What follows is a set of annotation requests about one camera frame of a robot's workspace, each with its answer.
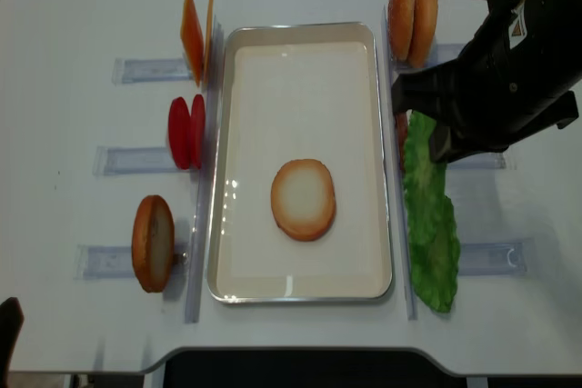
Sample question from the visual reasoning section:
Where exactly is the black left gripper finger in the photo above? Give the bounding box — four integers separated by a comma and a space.
0, 297, 24, 374

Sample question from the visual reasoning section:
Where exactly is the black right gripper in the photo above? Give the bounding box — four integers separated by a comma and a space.
391, 0, 581, 164

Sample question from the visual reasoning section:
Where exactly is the green lettuce leaf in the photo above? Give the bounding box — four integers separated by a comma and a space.
403, 112, 460, 313

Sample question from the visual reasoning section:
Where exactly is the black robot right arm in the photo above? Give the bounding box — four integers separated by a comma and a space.
430, 0, 581, 163

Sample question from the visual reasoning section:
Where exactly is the brown meat patty front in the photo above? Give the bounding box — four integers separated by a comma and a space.
395, 113, 408, 174

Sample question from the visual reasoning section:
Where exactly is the clear holder track for bread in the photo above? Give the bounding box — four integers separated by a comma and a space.
73, 243, 189, 281

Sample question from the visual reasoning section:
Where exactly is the clear holder track for lettuce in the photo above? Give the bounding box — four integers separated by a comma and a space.
458, 237, 533, 277

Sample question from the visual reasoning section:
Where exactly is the clear holder track for tomato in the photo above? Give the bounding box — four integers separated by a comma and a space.
93, 146, 179, 176

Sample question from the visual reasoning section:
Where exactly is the red tomato slice inner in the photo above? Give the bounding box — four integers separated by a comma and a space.
189, 94, 206, 169

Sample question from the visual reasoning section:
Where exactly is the red tomato slice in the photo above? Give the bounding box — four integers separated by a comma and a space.
189, 94, 206, 169
167, 97, 190, 170

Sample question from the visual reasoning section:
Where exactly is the orange cheese slice inner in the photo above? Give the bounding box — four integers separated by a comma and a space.
203, 0, 214, 88

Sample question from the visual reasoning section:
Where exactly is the orange cheese slice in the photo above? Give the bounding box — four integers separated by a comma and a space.
203, 0, 214, 88
180, 0, 205, 86

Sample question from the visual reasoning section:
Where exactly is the orange cheese slice outer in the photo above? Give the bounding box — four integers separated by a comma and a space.
180, 0, 205, 86

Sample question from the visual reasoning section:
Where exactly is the red tomato slice outer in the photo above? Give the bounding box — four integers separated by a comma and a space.
167, 97, 190, 170

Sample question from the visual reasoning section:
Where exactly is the clear holder track for cheese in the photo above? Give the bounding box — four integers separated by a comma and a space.
112, 58, 194, 85

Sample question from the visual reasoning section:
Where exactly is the clear holder track for buns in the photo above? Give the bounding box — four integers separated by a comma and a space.
388, 43, 465, 72

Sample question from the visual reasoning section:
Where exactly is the sesame bun top inner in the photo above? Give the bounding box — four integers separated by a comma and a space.
407, 0, 438, 68

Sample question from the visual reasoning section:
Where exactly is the sesame bun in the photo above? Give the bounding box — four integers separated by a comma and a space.
387, 0, 415, 62
407, 0, 438, 68

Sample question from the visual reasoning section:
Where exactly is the sesame bun top outer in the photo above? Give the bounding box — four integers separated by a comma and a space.
387, 0, 415, 62

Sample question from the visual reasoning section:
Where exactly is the silver metal tray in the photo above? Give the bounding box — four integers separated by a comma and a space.
206, 22, 392, 304

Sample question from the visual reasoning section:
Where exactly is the bun bottom on tray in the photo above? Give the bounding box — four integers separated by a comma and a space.
270, 159, 336, 242

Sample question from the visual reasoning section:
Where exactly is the bun bottom in left holder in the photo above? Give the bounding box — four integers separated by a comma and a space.
131, 194, 175, 293

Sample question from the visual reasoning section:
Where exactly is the clear right rail strip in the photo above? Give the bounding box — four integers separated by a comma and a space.
382, 5, 417, 321

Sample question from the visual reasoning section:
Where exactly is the clear rail strip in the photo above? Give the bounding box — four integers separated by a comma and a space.
185, 17, 224, 323
382, 5, 417, 321

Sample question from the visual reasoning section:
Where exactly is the clear left rail strip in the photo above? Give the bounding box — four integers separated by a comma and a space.
185, 17, 224, 323

